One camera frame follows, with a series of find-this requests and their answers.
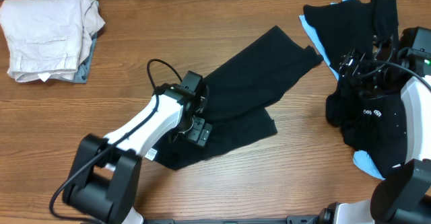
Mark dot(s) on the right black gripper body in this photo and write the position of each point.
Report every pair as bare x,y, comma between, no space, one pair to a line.
372,83

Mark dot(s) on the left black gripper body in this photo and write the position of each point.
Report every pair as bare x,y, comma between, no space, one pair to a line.
201,132

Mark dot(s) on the black t-shirt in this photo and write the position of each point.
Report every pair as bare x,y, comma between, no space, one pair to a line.
239,92

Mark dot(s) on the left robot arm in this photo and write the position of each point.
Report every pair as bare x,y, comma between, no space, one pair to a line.
105,173

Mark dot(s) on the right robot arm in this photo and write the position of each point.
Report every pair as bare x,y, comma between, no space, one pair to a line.
402,197

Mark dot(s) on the black garment with white logo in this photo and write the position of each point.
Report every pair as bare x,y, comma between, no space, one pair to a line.
375,125

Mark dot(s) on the light blue t-shirt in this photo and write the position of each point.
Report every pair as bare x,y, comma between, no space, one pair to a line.
361,159

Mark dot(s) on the folded grey denim garment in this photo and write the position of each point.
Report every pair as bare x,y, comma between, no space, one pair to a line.
81,76

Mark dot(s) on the folded beige shorts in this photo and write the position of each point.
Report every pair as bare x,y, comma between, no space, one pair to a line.
48,38

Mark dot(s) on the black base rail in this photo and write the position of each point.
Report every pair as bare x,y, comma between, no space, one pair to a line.
291,219

